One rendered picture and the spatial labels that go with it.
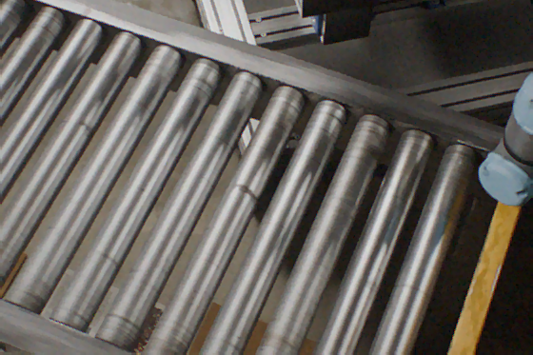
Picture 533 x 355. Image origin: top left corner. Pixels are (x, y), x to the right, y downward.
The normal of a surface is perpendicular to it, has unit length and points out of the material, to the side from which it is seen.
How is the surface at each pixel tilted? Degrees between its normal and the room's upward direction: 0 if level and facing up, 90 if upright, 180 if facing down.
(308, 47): 0
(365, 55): 0
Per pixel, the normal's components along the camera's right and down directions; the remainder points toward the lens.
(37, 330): 0.00, -0.53
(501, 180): -0.68, 0.62
